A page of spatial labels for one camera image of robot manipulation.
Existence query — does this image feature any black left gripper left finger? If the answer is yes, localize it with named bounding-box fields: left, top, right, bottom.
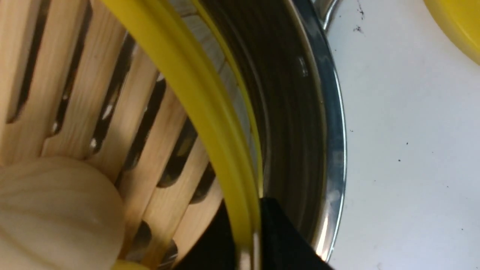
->
left=175, top=202, right=236, bottom=270

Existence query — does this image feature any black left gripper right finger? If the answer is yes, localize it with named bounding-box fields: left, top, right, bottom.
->
left=260, top=198, right=332, bottom=270

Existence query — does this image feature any yellow-rimmed bamboo steamer basket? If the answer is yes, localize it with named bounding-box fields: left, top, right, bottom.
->
left=1, top=0, right=263, bottom=270

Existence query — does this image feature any yellow woven bamboo steamer lid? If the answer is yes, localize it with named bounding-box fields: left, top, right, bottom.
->
left=424, top=0, right=480, bottom=65

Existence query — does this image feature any stainless steel pot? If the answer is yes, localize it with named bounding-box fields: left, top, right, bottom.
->
left=200, top=0, right=347, bottom=261

